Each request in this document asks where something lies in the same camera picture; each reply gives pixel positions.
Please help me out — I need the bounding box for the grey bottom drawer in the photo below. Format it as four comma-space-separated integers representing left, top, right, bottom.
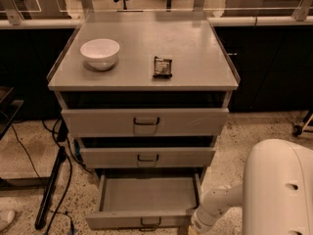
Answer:
86, 167, 201, 230

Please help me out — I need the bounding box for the grey drawer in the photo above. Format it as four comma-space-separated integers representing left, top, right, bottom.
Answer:
86, 167, 201, 230
79, 136, 215, 168
54, 90, 233, 138

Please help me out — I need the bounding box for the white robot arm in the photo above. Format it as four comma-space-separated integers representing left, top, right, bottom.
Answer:
188, 139, 313, 235

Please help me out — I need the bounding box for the grey drawer cabinet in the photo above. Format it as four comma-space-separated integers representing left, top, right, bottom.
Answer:
46, 10, 241, 184

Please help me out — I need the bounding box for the grey middle drawer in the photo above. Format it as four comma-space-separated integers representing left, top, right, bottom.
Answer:
79, 136, 215, 168

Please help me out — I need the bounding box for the grey top drawer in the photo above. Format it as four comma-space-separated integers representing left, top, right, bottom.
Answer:
54, 90, 233, 138

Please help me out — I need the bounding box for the wheeled cart leg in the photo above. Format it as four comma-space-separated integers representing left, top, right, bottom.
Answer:
292, 110, 313, 137

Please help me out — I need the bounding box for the black power strip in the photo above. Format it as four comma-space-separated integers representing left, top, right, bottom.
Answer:
34, 146, 66, 230

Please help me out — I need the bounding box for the dark snack packet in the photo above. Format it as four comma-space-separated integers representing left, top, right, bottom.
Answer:
153, 57, 172, 78

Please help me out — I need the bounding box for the white shoe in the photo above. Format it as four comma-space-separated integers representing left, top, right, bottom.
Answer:
0, 210, 16, 231

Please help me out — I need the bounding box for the white ceramic bowl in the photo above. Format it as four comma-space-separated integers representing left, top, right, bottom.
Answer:
80, 38, 120, 71

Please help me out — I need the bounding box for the dark side table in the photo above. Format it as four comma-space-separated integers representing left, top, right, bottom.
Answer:
0, 86, 23, 140

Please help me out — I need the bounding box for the black floor cable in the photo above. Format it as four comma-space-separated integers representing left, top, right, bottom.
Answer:
0, 111, 93, 235

